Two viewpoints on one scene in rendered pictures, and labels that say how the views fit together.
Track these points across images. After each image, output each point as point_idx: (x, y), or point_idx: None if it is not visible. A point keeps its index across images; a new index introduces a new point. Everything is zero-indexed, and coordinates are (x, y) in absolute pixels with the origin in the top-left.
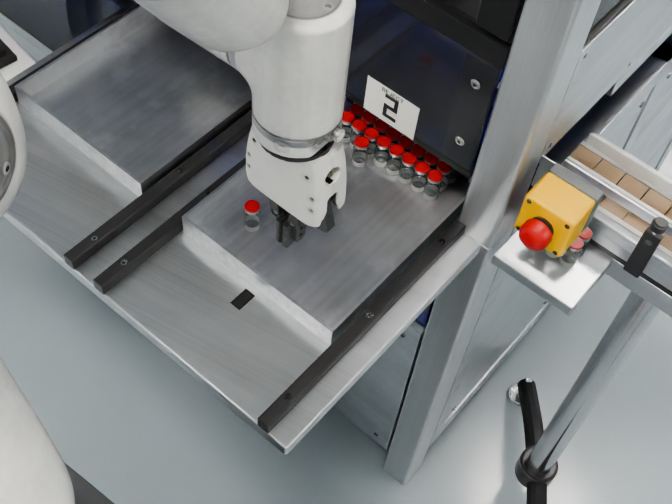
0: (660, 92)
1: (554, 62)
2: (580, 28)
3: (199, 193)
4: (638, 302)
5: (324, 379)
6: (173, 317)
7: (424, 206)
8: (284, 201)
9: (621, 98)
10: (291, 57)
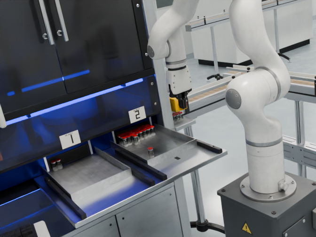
0: None
1: (162, 60)
2: None
3: (134, 166)
4: (189, 127)
5: None
6: (179, 167)
7: (156, 135)
8: (185, 87)
9: None
10: (181, 33)
